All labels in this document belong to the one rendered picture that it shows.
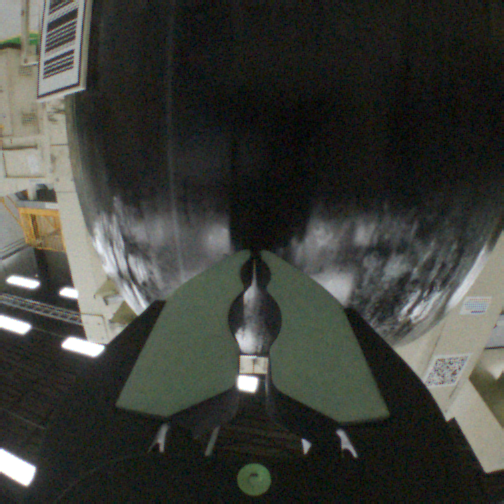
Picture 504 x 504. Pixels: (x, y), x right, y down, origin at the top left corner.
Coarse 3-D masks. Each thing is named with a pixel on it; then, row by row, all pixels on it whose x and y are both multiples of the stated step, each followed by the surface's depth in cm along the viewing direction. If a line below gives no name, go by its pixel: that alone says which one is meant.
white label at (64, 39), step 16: (48, 0) 11; (64, 0) 11; (80, 0) 10; (48, 16) 11; (64, 16) 11; (80, 16) 10; (48, 32) 11; (64, 32) 11; (80, 32) 11; (48, 48) 12; (64, 48) 11; (80, 48) 11; (48, 64) 12; (64, 64) 11; (80, 64) 11; (48, 80) 12; (64, 80) 11; (80, 80) 11; (48, 96) 12
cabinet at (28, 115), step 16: (0, 48) 280; (16, 48) 290; (0, 64) 287; (16, 64) 297; (0, 80) 295; (16, 80) 304; (32, 80) 329; (0, 96) 304; (16, 96) 311; (32, 96) 336; (0, 112) 313; (16, 112) 317; (32, 112) 343; (0, 128) 322; (16, 128) 323; (32, 128) 349
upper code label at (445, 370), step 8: (440, 360) 42; (448, 360) 42; (456, 360) 42; (464, 360) 42; (432, 368) 43; (440, 368) 43; (448, 368) 43; (456, 368) 43; (464, 368) 43; (432, 376) 43; (440, 376) 43; (448, 376) 43; (456, 376) 44; (432, 384) 44; (440, 384) 44; (448, 384) 44
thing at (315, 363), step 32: (256, 256) 13; (288, 288) 10; (320, 288) 10; (288, 320) 9; (320, 320) 9; (288, 352) 8; (320, 352) 8; (352, 352) 8; (288, 384) 7; (320, 384) 7; (352, 384) 7; (288, 416) 7; (320, 416) 6; (352, 416) 6; (384, 416) 6
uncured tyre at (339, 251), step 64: (128, 0) 10; (192, 0) 10; (256, 0) 10; (320, 0) 10; (384, 0) 10; (448, 0) 9; (128, 64) 11; (192, 64) 10; (256, 64) 10; (320, 64) 10; (384, 64) 10; (448, 64) 10; (128, 128) 12; (192, 128) 11; (256, 128) 11; (320, 128) 11; (384, 128) 11; (448, 128) 11; (128, 192) 13; (192, 192) 13; (256, 192) 13; (320, 192) 13; (384, 192) 12; (448, 192) 12; (128, 256) 15; (192, 256) 14; (320, 256) 14; (384, 256) 14; (448, 256) 14; (256, 320) 18; (384, 320) 18
